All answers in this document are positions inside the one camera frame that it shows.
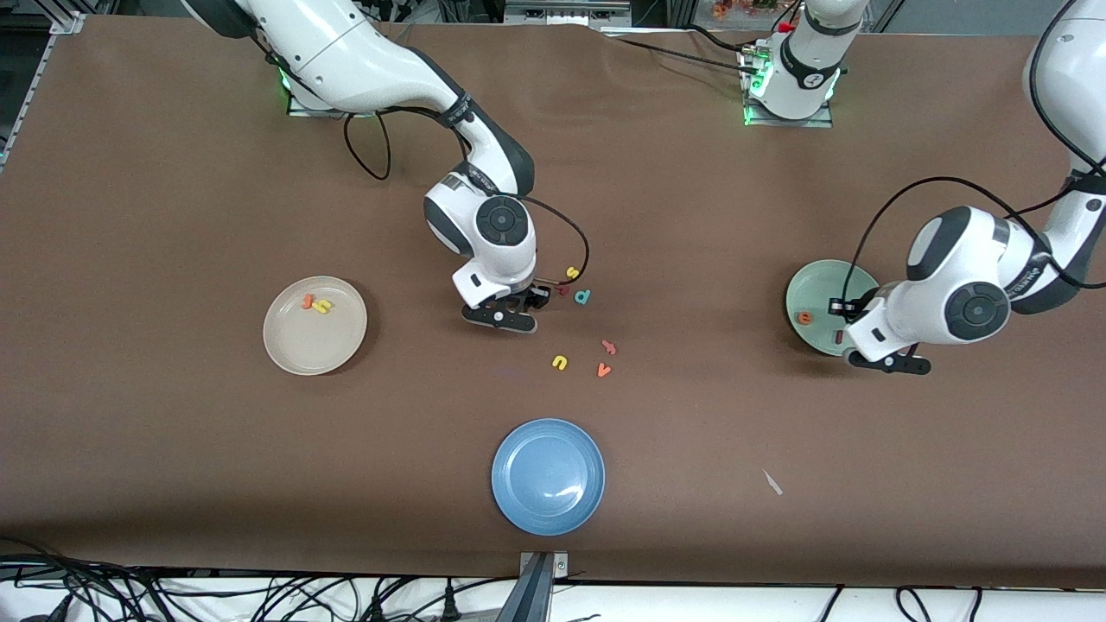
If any green plate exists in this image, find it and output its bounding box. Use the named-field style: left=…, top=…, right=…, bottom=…
left=785, top=259, right=882, bottom=358

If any blue plate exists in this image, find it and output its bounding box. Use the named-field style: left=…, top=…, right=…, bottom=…
left=491, top=418, right=607, bottom=536

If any beige plate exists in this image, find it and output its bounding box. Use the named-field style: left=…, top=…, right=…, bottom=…
left=263, top=276, right=369, bottom=377

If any silver power strip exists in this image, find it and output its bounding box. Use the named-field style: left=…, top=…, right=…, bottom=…
left=504, top=0, right=633, bottom=27

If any brown table cover sheet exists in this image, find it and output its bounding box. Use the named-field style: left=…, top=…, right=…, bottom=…
left=0, top=16, right=1106, bottom=588

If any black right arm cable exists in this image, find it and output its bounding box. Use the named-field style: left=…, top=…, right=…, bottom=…
left=344, top=112, right=591, bottom=279

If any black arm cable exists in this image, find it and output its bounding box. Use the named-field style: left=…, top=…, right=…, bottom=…
left=851, top=0, right=1106, bottom=303
left=344, top=112, right=591, bottom=279

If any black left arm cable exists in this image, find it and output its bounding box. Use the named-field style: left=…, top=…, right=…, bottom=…
left=851, top=0, right=1106, bottom=303

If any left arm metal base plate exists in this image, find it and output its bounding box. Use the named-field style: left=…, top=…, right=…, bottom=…
left=741, top=48, right=835, bottom=129

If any long black table cable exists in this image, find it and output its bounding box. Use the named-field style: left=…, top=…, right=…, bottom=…
left=601, top=35, right=753, bottom=72

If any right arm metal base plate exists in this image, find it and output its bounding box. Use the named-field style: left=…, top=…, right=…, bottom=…
left=287, top=86, right=346, bottom=117

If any looped black floor cable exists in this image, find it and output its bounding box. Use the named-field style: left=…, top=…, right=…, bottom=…
left=896, top=586, right=983, bottom=622

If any short black table cable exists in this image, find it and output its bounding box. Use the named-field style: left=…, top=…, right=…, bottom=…
left=681, top=24, right=763, bottom=54

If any aluminium frame profile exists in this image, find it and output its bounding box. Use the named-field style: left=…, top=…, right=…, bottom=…
left=0, top=10, right=87, bottom=169

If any black floor cable tangle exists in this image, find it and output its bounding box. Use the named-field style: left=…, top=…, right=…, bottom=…
left=0, top=536, right=519, bottom=622

